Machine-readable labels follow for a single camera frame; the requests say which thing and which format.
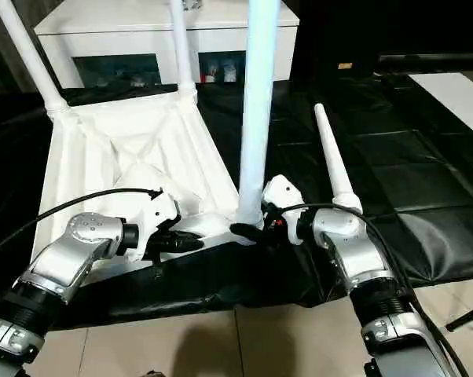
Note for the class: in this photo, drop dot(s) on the white mug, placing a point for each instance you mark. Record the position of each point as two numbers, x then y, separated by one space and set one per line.
210 75

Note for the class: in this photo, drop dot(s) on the black mat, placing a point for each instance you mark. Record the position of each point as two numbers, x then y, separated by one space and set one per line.
397 157

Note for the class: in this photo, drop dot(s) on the black tangled bundle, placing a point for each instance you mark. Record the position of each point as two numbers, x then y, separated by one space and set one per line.
191 4

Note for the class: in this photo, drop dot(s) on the small yellow tag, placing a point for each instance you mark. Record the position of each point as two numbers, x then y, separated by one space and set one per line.
345 66

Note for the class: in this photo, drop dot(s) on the white long board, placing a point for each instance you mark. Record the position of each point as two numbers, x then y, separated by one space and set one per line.
456 98

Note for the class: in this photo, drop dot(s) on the grey curtain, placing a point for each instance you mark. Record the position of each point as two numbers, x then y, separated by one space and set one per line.
4 59

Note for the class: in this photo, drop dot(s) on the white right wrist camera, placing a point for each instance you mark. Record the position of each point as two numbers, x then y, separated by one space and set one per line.
283 192

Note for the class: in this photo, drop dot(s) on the white low cabinet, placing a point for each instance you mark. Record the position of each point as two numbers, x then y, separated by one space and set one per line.
122 39

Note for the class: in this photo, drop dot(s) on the white plastic table top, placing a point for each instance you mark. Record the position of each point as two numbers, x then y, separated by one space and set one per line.
122 157

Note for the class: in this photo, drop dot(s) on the white plastic table leg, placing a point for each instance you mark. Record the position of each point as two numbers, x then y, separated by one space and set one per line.
181 51
334 157
28 51
258 98

